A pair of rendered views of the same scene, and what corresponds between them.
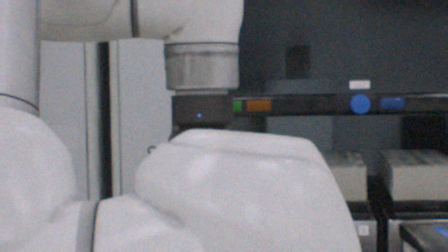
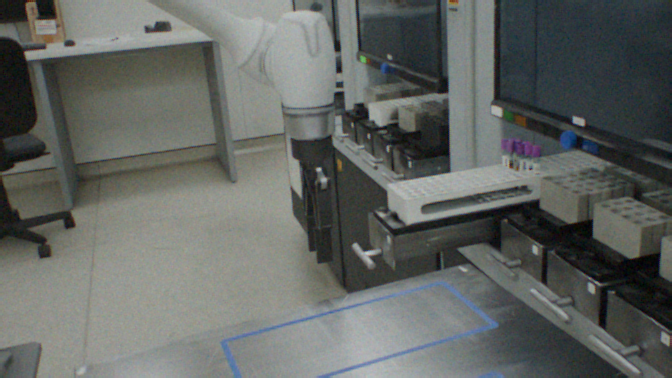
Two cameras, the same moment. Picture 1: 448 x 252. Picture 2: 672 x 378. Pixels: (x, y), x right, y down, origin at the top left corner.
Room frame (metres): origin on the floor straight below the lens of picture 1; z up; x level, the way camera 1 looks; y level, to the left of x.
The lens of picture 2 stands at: (1.14, -1.04, 1.31)
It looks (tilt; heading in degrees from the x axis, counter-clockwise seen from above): 19 degrees down; 72
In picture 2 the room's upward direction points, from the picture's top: 5 degrees counter-clockwise
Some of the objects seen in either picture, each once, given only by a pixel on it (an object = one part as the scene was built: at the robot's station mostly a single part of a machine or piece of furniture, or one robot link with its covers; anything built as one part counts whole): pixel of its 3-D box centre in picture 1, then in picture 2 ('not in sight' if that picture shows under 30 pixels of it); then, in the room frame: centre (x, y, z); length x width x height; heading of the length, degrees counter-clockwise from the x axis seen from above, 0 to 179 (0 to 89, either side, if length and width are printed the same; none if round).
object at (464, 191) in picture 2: not in sight; (466, 194); (1.76, 0.08, 0.83); 0.30 x 0.10 x 0.06; 178
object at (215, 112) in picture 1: (202, 131); (313, 160); (1.46, 0.09, 0.95); 0.08 x 0.07 x 0.09; 88
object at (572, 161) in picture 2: not in sight; (605, 168); (2.08, 0.07, 0.83); 0.30 x 0.10 x 0.06; 178
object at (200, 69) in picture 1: (201, 70); (309, 120); (1.46, 0.09, 1.03); 0.09 x 0.09 x 0.06
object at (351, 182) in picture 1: (329, 187); (562, 201); (1.87, -0.08, 0.85); 0.12 x 0.02 x 0.06; 88
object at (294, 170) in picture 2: not in sight; (290, 159); (1.85, 1.83, 0.43); 0.27 x 0.02 x 0.36; 88
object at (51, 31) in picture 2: not in sight; (46, 21); (0.88, 3.47, 1.02); 0.22 x 0.17 x 0.24; 87
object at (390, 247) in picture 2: not in sight; (528, 207); (1.90, 0.07, 0.78); 0.73 x 0.14 x 0.09; 178
